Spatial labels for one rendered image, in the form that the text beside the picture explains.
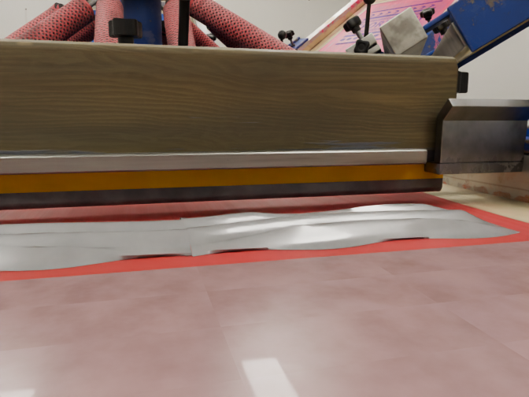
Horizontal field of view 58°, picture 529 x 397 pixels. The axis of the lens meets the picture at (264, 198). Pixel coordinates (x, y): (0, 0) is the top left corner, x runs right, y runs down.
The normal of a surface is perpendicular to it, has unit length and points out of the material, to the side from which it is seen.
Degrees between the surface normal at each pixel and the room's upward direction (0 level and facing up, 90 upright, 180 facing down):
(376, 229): 37
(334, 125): 90
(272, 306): 0
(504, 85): 90
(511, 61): 90
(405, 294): 0
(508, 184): 90
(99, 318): 0
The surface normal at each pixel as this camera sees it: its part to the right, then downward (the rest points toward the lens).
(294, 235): 0.15, -0.62
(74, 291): 0.00, -0.98
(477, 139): 0.25, 0.17
